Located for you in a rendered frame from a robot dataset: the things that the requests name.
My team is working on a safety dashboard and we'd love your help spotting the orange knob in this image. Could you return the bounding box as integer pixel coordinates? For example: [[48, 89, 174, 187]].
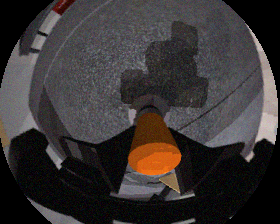
[[129, 113, 181, 176]]

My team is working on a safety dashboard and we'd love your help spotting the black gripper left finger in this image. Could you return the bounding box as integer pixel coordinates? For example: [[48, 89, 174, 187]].
[[59, 126, 136, 194]]

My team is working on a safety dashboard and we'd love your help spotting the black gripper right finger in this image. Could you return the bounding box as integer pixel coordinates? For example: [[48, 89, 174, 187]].
[[167, 127, 245, 196]]

